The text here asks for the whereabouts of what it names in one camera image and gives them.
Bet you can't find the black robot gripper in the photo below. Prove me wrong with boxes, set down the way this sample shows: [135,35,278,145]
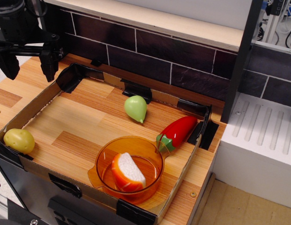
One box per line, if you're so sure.
[0,9,62,82]

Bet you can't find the orange white toy sushi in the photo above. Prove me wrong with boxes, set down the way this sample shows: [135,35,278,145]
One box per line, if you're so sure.
[111,152,146,193]

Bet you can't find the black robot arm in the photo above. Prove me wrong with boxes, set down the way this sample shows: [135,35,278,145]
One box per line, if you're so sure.
[0,0,63,82]

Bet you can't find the orange transparent plastic pot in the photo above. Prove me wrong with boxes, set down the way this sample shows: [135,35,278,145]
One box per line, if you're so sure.
[88,136,170,204]

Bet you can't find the cardboard fence with black tape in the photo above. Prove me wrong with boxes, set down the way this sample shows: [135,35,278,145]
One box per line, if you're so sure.
[0,60,224,225]

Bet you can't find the yellow toy potato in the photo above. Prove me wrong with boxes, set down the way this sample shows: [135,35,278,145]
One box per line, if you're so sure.
[3,128,35,154]

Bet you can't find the green toy pear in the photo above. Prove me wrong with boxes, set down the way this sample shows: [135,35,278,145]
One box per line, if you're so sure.
[124,95,147,123]

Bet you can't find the red toy chili pepper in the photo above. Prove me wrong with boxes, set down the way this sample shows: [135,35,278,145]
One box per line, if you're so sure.
[156,116,198,152]

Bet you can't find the light wooden shelf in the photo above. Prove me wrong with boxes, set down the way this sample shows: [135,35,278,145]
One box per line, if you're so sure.
[48,0,244,52]

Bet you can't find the white ridged drainboard sink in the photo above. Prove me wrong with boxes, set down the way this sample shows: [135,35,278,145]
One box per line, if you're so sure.
[213,94,291,208]

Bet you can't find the dark grey vertical post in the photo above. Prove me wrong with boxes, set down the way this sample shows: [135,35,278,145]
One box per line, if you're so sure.
[221,0,263,123]

